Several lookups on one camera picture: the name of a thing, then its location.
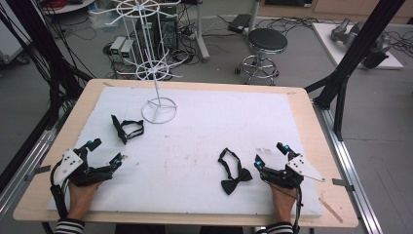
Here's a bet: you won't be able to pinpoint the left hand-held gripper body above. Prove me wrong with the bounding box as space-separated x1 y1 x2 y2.
53 145 115 188

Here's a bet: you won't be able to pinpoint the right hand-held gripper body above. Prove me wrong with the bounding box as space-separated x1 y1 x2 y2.
260 153 326 190

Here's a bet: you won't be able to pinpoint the black bow tie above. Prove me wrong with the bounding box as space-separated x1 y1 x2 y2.
217 147 254 196
110 114 145 146

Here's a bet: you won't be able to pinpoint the white wire display rack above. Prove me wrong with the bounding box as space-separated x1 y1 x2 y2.
90 0 183 126

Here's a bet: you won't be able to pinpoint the person's right hand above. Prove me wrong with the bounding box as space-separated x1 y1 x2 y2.
268 181 298 226

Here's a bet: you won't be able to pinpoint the person's left hand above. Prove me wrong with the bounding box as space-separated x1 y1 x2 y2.
66 179 104 222

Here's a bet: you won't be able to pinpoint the grey metal clamp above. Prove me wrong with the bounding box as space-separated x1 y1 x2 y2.
23 164 53 182
331 177 356 193

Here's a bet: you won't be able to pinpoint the thin wooden stick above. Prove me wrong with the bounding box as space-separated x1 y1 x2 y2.
318 197 344 224

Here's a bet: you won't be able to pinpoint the white foam board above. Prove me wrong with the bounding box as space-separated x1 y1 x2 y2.
47 86 324 218

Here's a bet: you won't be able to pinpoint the person's dark pants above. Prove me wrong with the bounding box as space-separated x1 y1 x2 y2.
114 223 258 234

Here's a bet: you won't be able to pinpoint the grey power supply box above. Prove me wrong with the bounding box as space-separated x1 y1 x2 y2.
109 35 128 57
120 38 136 65

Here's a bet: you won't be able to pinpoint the black round stool chrome base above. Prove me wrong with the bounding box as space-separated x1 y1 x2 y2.
234 27 289 87

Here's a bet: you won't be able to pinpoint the white floor platform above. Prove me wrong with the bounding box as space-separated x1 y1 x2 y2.
311 21 405 71

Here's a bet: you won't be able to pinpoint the black flat box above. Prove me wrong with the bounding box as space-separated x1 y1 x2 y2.
227 13 252 34

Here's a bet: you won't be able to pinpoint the black computer tower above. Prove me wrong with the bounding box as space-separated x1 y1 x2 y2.
133 3 180 60

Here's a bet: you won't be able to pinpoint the grey metal table leg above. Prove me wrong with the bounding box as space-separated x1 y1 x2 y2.
194 0 211 63

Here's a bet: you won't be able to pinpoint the left hand-held gripper black cable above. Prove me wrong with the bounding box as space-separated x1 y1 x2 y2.
49 161 70 219

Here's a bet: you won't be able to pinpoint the hand-held gripper black cable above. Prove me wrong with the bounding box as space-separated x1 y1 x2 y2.
291 183 304 234
49 161 70 219

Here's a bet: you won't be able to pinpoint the right hand-held gripper black cable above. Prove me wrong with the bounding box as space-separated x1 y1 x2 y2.
291 183 304 234

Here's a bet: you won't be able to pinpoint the aluminium rail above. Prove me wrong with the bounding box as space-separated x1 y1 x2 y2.
0 125 58 217
312 99 385 234

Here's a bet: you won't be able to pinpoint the black frame post with cables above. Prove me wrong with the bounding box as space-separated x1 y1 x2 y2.
0 0 94 133

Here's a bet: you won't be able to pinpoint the black metal frame post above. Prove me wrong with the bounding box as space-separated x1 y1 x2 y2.
304 0 407 142

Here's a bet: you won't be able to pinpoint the bundle of black floor cables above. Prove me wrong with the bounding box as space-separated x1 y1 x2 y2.
255 15 326 37

